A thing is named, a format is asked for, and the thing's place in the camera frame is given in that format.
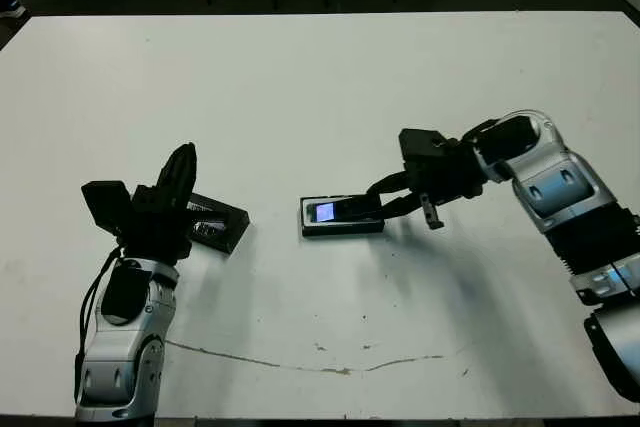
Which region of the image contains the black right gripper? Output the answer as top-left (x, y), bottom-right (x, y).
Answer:
top-left (367, 141), bottom-right (484, 232)

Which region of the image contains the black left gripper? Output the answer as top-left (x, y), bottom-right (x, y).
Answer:
top-left (119, 144), bottom-right (198, 264)

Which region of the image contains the black slim camera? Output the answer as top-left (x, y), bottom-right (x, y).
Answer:
top-left (305, 196), bottom-right (385, 224)

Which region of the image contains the black box lid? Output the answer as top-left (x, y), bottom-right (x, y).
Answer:
top-left (185, 191), bottom-right (251, 255)

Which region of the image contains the black box base white insert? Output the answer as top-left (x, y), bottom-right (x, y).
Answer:
top-left (299, 195), bottom-right (386, 240)

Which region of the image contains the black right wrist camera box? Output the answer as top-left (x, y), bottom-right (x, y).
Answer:
top-left (398, 127), bottom-right (451, 164)

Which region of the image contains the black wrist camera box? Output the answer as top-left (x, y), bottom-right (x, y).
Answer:
top-left (398, 127), bottom-right (451, 164)
top-left (81, 179), bottom-right (135, 237)

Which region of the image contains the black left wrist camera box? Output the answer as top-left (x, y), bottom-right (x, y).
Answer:
top-left (81, 179), bottom-right (135, 237)

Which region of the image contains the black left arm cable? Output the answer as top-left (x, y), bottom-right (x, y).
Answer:
top-left (75, 245), bottom-right (124, 383)

